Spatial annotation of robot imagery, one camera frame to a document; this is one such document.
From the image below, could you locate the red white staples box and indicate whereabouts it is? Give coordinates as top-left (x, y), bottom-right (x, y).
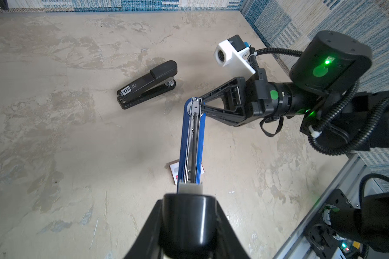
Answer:
top-left (169, 160), bottom-right (205, 186)

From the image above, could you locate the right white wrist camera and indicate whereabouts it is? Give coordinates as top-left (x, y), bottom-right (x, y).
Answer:
top-left (214, 35), bottom-right (256, 80)

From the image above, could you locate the aluminium mounting rail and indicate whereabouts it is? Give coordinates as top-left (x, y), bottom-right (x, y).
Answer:
top-left (275, 155), bottom-right (389, 259)

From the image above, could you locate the blue stapler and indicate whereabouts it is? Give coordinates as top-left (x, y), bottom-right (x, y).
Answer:
top-left (158, 96), bottom-right (218, 259)

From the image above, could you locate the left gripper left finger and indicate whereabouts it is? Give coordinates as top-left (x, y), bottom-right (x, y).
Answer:
top-left (124, 200), bottom-right (164, 259)

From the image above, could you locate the black stapler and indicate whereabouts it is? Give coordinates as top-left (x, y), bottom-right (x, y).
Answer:
top-left (117, 60), bottom-right (178, 110)

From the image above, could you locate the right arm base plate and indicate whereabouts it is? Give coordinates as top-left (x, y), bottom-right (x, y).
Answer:
top-left (306, 189), bottom-right (389, 259)

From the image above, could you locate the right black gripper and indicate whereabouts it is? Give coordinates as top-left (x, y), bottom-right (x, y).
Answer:
top-left (201, 69), bottom-right (287, 127)

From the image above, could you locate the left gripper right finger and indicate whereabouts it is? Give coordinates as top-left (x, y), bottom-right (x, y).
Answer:
top-left (214, 201), bottom-right (250, 259)

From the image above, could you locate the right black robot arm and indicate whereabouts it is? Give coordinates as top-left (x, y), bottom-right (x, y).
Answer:
top-left (202, 31), bottom-right (389, 155)

